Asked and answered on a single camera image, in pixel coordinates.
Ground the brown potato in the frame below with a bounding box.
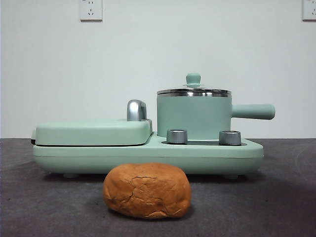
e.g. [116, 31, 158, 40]
[102, 162, 192, 219]

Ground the white wall socket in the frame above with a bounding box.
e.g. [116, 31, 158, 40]
[302, 0, 316, 21]
[79, 0, 103, 22]

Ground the mint green breakfast machine base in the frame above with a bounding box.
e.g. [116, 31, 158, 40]
[33, 130, 264, 180]

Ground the chrome griddle lid handle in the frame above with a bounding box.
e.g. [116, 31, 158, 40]
[126, 99, 148, 122]

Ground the mint green handled pot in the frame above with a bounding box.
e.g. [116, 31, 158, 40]
[157, 90, 276, 141]

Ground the mint green griddle lid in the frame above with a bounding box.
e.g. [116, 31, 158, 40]
[31, 118, 153, 146]

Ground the silver control knob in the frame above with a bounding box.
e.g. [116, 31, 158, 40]
[166, 128, 188, 144]
[218, 130, 242, 146]

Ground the glass pot lid green knob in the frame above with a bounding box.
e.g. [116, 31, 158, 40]
[157, 72, 232, 95]

